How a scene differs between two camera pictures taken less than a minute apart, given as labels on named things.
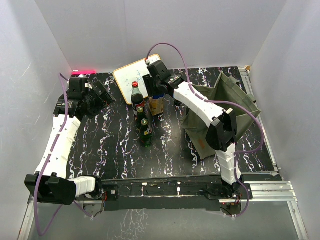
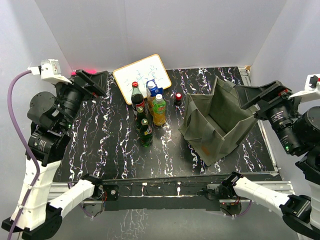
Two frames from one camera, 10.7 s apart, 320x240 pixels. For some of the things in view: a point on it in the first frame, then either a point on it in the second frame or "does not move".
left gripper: x=104 y=100 → x=98 y=79
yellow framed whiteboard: x=133 y=72 does not move
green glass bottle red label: x=146 y=133 does not move
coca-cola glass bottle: x=137 y=97 does not move
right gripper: x=148 y=81 → x=263 y=96
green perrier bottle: x=140 y=115 does not move
